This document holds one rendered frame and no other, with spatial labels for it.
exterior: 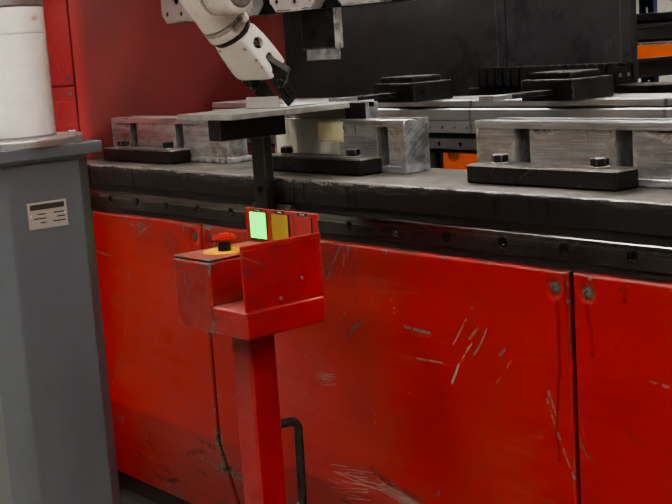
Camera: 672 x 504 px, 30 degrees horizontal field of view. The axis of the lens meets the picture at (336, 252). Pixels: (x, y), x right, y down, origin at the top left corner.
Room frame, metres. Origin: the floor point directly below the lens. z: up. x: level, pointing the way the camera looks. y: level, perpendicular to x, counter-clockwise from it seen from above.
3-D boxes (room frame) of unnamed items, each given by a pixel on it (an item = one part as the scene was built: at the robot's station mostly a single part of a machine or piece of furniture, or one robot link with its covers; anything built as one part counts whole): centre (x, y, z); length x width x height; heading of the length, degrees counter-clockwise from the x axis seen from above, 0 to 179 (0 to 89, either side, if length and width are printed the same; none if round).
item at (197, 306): (2.04, 0.15, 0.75); 0.20 x 0.16 x 0.18; 39
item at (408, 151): (2.37, -0.04, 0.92); 0.39 x 0.06 x 0.10; 38
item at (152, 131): (2.84, 0.34, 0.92); 0.50 x 0.06 x 0.10; 38
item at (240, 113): (2.32, 0.12, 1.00); 0.26 x 0.18 x 0.01; 128
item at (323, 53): (2.41, 0.00, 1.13); 0.10 x 0.02 x 0.10; 38
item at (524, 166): (1.90, -0.33, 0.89); 0.30 x 0.05 x 0.03; 38
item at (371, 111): (2.39, -0.02, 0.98); 0.20 x 0.03 x 0.03; 38
